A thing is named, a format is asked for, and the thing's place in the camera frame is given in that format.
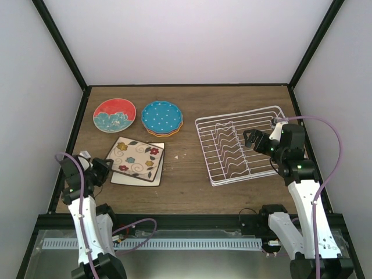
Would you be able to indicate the orange polka dot plate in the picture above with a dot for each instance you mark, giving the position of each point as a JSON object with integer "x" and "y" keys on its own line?
{"x": 164, "y": 134}

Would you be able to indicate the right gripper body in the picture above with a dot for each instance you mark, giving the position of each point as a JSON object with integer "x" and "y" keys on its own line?
{"x": 261, "y": 148}

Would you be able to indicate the cream square plate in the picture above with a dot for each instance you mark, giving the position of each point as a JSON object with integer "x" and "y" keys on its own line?
{"x": 130, "y": 181}

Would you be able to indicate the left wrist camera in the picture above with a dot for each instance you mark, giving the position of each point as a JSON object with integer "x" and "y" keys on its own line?
{"x": 85, "y": 159}

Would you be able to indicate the red teal flower plate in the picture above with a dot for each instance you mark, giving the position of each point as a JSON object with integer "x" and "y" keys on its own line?
{"x": 114, "y": 115}

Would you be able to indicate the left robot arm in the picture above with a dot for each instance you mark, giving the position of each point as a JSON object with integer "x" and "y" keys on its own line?
{"x": 93, "y": 224}

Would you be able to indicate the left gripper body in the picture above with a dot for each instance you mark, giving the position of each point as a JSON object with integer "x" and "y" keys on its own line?
{"x": 97, "y": 177}

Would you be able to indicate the teal polka dot plate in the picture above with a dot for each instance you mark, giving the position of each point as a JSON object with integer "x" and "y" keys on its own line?
{"x": 161, "y": 117}

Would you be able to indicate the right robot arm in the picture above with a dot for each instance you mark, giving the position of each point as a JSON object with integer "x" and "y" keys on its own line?
{"x": 312, "y": 249}

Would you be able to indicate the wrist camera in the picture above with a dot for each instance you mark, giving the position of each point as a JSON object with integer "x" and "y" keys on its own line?
{"x": 277, "y": 125}
{"x": 85, "y": 159}

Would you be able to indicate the slotted cable duct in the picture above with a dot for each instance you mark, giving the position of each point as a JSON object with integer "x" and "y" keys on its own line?
{"x": 165, "y": 244}

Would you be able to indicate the floral square plate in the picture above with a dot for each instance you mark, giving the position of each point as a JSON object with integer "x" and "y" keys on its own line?
{"x": 135, "y": 158}

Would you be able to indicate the black aluminium frame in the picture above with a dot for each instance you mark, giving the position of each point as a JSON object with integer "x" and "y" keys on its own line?
{"x": 54, "y": 220}

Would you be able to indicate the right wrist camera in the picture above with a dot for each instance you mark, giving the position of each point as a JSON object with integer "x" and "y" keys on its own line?
{"x": 277, "y": 125}

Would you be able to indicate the white wire dish rack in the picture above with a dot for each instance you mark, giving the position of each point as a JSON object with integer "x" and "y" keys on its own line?
{"x": 227, "y": 158}

